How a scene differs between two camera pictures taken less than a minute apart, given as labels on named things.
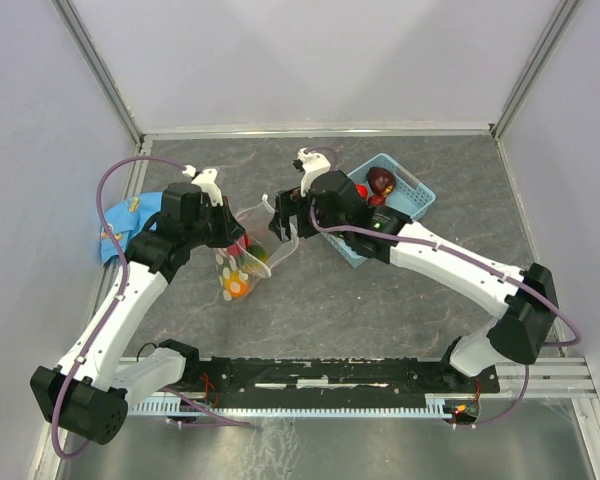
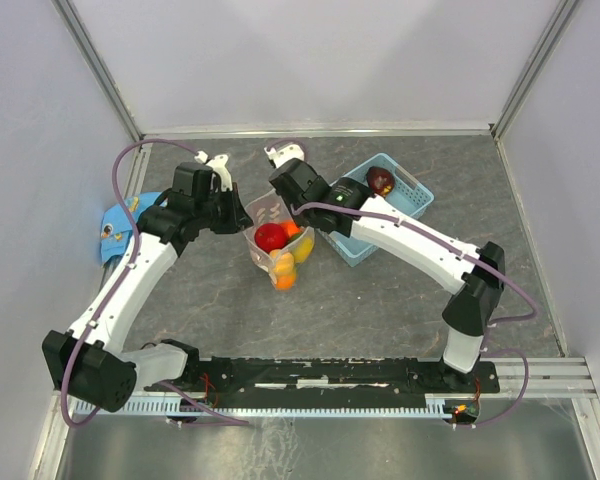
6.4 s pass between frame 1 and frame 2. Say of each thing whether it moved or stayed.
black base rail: stayed
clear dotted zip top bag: moved
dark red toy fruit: stayed
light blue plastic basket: stayed
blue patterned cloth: stayed
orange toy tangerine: moved
